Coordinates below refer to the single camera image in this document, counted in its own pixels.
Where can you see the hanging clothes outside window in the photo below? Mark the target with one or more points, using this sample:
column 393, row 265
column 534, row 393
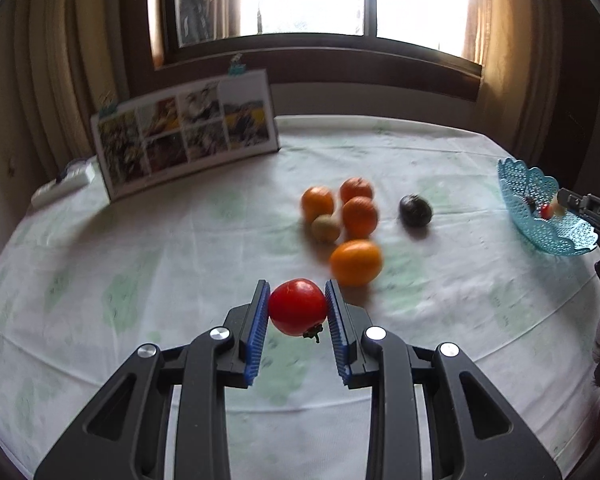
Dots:
column 195, row 5

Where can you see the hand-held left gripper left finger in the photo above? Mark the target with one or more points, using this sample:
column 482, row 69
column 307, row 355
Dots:
column 259, row 330

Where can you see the white power strip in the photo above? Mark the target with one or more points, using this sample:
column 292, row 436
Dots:
column 62, row 182

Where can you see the small red cherry tomato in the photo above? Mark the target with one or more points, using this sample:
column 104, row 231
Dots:
column 546, row 211

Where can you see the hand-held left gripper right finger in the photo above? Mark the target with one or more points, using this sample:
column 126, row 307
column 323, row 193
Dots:
column 336, row 330

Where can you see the large orange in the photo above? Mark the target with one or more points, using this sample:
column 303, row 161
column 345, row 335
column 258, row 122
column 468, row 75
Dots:
column 356, row 262

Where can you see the photo collage board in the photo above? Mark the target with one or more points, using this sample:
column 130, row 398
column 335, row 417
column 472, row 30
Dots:
column 190, row 130

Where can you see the dark purple passion fruit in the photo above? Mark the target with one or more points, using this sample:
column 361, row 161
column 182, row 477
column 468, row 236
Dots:
column 415, row 210

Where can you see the small tan round fruit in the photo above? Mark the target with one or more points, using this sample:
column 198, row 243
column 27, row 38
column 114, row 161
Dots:
column 557, row 207

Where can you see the light blue lattice basket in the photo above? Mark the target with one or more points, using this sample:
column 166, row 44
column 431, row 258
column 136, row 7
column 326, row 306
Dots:
column 540, row 232

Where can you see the blue binder clip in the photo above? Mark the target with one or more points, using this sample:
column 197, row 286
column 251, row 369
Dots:
column 237, row 66
column 107, row 106

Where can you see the dark wooden window frame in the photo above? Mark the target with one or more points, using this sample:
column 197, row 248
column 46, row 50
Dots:
column 330, row 47

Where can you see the small dark brown fruit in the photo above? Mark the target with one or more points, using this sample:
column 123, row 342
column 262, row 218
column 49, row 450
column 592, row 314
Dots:
column 530, row 205

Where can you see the beige curtain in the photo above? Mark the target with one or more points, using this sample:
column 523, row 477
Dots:
column 510, row 60
column 65, row 60

